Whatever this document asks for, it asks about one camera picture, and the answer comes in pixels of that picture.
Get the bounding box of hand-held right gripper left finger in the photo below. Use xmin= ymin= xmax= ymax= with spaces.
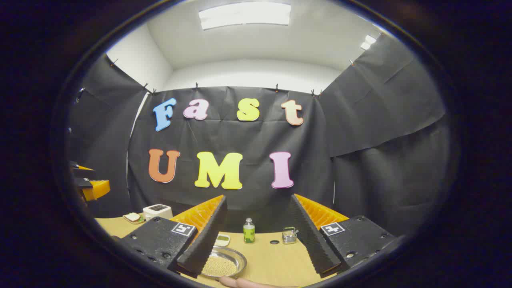
xmin=120 ymin=195 xmax=228 ymax=278

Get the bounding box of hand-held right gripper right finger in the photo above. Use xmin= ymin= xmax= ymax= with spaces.
xmin=290 ymin=194 xmax=396 ymax=278

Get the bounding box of steel pot with black handle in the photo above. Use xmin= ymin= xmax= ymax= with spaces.
xmin=200 ymin=246 xmax=247 ymax=279

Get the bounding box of heap of soybeans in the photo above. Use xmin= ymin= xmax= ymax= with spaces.
xmin=201 ymin=255 xmax=238 ymax=277

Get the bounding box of green drink bottle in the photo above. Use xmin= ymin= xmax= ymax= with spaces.
xmin=243 ymin=218 xmax=256 ymax=244

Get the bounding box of white toaster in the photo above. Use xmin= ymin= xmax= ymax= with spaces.
xmin=143 ymin=204 xmax=173 ymax=221

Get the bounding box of black backdrop cloth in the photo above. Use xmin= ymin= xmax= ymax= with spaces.
xmin=66 ymin=34 xmax=452 ymax=240

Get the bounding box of row of cloth clips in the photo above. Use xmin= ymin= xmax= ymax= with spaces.
xmin=110 ymin=58 xmax=356 ymax=98

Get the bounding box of large ceiling light panel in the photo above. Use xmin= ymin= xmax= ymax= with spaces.
xmin=198 ymin=2 xmax=292 ymax=30

